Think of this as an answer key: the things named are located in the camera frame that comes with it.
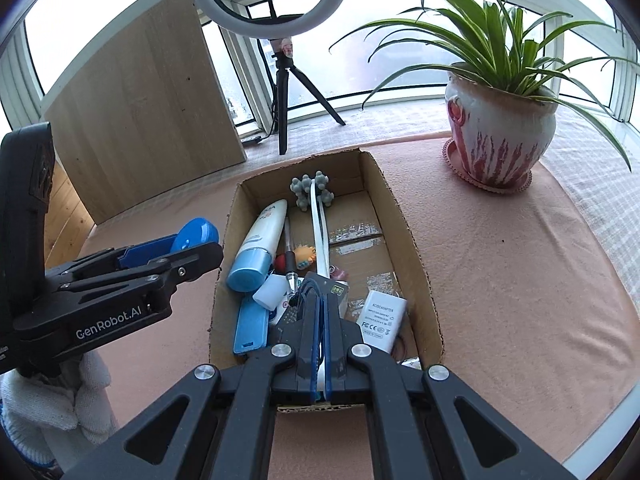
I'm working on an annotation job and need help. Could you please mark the white head massager grey balls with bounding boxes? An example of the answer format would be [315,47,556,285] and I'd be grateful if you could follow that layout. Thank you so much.
[290,171,335,286]

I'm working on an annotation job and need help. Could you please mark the blue card holder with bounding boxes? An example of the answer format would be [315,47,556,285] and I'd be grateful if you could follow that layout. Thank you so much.
[233,292,273,357]

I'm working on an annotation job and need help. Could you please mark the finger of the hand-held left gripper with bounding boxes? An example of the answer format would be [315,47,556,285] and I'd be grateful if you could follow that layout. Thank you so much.
[112,232,183,271]
[45,241,224,311]

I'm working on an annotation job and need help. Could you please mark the cardboard box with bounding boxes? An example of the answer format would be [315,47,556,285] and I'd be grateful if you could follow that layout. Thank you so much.
[207,147,446,413]

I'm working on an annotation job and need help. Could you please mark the green spider plant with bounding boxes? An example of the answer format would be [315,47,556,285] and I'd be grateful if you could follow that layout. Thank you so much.
[329,0,633,173]

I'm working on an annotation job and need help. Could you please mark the pink pot saucer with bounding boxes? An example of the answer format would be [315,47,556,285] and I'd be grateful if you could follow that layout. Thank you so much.
[442,139,534,195]

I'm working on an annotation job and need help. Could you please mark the person's left hand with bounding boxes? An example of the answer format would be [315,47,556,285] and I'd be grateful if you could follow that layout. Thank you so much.
[0,352,118,466]

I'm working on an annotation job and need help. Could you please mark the red white flower pot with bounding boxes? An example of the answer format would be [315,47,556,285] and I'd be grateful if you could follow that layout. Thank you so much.
[445,62,557,188]

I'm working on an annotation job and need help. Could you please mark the white lotion tube blue cap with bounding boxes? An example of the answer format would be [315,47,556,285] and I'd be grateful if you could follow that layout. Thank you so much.
[226,199,289,293]

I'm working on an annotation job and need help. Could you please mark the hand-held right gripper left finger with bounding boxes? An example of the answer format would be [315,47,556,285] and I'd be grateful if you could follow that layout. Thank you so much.
[62,292,321,480]

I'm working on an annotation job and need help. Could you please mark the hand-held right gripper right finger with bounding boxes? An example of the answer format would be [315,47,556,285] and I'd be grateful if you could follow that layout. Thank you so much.
[320,295,578,480]

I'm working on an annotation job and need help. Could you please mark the blue round tape measure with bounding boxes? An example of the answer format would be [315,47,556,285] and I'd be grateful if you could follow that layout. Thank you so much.
[170,217,221,256]

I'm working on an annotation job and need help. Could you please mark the white charger adapter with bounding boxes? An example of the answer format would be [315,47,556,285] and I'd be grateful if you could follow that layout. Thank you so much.
[357,290,408,353]

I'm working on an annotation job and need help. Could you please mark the wooden board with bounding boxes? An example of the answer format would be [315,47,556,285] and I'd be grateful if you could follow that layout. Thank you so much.
[42,0,248,226]

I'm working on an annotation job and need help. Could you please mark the black tripod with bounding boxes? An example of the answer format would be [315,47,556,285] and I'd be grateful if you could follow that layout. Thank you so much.
[270,37,347,156]

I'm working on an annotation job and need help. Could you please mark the white checked cloth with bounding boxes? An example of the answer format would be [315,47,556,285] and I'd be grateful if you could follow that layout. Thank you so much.
[540,105,640,311]

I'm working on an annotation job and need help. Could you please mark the clear pen black cap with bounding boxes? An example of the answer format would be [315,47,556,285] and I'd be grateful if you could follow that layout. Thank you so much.
[283,216,301,296]

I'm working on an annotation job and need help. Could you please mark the white translucent block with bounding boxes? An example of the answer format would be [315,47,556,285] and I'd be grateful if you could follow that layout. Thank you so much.
[252,274,287,311]

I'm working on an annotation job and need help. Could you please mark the cartoon doll keychain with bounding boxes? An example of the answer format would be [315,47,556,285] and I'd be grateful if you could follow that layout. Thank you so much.
[275,245,317,273]

